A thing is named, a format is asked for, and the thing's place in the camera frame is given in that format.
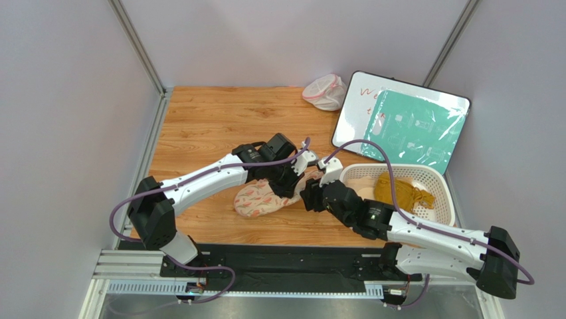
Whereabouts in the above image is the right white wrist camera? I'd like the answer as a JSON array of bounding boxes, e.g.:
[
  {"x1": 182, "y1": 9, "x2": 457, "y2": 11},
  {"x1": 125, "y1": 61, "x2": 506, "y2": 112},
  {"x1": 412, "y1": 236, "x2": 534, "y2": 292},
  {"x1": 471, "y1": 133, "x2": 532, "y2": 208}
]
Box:
[{"x1": 316, "y1": 156, "x2": 343, "y2": 187}]

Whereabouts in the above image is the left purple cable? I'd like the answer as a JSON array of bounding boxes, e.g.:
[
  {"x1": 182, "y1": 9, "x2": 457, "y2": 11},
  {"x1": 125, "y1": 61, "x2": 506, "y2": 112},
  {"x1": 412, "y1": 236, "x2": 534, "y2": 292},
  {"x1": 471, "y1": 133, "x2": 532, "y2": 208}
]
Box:
[{"x1": 109, "y1": 137, "x2": 312, "y2": 305}]

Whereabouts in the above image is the white mesh bag pink trim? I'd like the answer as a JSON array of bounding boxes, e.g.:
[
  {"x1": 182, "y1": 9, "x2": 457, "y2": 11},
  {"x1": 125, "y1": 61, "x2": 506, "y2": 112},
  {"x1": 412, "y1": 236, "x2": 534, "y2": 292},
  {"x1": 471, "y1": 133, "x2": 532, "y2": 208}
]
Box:
[{"x1": 302, "y1": 73, "x2": 347, "y2": 112}]

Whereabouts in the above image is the aluminium rail frame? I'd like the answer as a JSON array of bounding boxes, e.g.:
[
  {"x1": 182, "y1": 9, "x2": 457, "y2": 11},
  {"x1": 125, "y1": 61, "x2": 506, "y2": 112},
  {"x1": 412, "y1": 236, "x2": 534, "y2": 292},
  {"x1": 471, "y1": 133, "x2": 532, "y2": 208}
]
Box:
[{"x1": 79, "y1": 247, "x2": 412, "y2": 319}]

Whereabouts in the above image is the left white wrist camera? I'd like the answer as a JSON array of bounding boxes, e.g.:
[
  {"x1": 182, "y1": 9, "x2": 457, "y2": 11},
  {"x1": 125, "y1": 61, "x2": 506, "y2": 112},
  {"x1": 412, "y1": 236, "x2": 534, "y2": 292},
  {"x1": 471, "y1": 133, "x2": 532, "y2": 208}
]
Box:
[{"x1": 291, "y1": 138, "x2": 319, "y2": 175}]

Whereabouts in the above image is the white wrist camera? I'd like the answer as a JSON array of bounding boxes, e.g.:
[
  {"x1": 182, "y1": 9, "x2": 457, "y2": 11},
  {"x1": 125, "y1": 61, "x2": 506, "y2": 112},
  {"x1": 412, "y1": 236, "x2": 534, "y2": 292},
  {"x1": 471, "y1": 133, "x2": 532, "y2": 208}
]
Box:
[
  {"x1": 291, "y1": 138, "x2": 319, "y2": 175},
  {"x1": 316, "y1": 156, "x2": 343, "y2": 187}
]

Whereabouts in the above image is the whiteboard with black frame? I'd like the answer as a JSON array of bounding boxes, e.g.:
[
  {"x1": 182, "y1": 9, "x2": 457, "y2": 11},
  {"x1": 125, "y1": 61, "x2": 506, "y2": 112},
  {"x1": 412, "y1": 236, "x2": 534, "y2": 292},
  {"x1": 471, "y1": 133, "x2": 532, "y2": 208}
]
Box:
[{"x1": 331, "y1": 71, "x2": 471, "y2": 161}]

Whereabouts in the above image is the floral mesh laundry bag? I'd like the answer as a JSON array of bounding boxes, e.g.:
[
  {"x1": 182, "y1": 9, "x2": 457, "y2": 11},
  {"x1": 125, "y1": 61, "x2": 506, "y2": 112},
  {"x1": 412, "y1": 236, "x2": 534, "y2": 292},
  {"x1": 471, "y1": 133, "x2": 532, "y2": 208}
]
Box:
[{"x1": 233, "y1": 170, "x2": 323, "y2": 217}]

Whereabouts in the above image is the teal instruction sheet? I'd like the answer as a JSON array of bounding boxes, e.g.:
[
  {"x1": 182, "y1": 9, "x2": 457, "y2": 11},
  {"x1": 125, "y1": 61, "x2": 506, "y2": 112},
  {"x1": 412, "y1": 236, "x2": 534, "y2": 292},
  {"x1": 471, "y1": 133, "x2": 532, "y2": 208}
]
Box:
[{"x1": 363, "y1": 90, "x2": 470, "y2": 175}]

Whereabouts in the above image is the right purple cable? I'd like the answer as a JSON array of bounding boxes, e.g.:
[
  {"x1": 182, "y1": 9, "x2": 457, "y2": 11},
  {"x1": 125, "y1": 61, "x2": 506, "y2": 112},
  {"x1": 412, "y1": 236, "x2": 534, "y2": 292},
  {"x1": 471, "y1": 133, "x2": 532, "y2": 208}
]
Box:
[{"x1": 322, "y1": 140, "x2": 535, "y2": 310}]

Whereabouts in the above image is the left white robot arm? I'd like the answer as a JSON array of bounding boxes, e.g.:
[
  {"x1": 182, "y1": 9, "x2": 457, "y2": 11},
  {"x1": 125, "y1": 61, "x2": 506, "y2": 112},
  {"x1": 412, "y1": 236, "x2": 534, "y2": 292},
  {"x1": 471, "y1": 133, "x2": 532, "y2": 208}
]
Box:
[{"x1": 126, "y1": 133, "x2": 318, "y2": 265}]

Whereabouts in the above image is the purple cable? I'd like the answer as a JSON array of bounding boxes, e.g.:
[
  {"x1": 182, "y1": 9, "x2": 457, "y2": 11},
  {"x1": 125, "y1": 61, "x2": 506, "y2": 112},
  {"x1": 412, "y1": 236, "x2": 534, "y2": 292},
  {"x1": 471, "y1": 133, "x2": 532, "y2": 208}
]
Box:
[
  {"x1": 109, "y1": 137, "x2": 312, "y2": 305},
  {"x1": 322, "y1": 140, "x2": 535, "y2": 310}
]

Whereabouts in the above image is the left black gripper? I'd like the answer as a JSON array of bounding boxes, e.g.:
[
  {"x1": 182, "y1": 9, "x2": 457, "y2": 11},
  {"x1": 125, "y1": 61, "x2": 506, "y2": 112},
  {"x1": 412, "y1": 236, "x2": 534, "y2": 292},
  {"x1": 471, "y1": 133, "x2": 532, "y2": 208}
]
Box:
[{"x1": 266, "y1": 158, "x2": 305, "y2": 199}]

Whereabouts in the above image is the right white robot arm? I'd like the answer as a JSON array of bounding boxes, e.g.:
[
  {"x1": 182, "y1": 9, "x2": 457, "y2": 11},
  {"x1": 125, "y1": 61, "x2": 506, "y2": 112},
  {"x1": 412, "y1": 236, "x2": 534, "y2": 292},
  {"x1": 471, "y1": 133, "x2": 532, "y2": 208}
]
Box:
[{"x1": 300, "y1": 179, "x2": 520, "y2": 300}]

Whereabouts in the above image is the white plastic basket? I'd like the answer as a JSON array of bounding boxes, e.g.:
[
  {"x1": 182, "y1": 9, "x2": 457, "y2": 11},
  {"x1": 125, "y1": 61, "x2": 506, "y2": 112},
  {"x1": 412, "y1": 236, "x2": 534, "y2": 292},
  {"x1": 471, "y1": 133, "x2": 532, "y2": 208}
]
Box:
[{"x1": 340, "y1": 163, "x2": 456, "y2": 226}]

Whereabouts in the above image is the beige bra in basket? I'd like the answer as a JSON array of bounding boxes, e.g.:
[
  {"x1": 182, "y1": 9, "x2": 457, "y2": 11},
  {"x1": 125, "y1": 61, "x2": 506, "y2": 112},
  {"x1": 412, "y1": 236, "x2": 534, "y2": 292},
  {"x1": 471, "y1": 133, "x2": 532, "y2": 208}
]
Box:
[{"x1": 343, "y1": 176, "x2": 377, "y2": 200}]

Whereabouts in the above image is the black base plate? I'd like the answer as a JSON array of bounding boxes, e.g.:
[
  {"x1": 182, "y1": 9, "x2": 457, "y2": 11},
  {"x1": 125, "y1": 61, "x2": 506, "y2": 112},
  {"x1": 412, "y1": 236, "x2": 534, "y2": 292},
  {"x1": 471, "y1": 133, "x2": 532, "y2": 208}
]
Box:
[{"x1": 117, "y1": 241, "x2": 436, "y2": 294}]

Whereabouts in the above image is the mustard yellow garment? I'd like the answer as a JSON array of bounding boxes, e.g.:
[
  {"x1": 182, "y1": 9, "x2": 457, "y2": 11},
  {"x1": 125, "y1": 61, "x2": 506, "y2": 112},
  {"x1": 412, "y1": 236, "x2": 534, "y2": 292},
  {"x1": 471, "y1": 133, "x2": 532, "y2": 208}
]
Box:
[{"x1": 375, "y1": 171, "x2": 436, "y2": 214}]

